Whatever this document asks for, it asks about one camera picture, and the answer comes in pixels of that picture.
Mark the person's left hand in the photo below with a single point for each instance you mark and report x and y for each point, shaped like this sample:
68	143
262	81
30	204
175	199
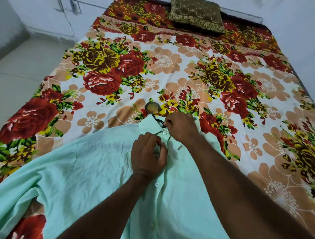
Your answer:
145	160

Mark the person's right hand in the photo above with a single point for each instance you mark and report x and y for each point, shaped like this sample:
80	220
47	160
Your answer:
183	128

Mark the person's left thumb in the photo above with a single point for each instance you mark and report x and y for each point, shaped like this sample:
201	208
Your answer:
164	153

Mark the person's right fingers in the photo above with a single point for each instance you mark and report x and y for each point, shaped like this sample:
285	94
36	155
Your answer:
168	123

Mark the mint green button shirt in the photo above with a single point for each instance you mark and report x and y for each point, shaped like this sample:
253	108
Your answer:
86	167

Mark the person's right forearm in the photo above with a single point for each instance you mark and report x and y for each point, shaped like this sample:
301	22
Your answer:
236	192

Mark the person's left forearm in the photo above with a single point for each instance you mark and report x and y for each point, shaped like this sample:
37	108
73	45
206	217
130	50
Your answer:
108	211

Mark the black clothes hanger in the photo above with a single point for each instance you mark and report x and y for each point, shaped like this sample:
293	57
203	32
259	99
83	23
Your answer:
151	108

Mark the floral red and orange bedsheet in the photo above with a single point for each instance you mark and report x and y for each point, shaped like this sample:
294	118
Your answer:
172	64

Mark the brown gold patterned pillow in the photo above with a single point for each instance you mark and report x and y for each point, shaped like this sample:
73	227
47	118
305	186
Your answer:
196	14

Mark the white bed frame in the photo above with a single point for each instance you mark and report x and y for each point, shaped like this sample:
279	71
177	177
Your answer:
242	15

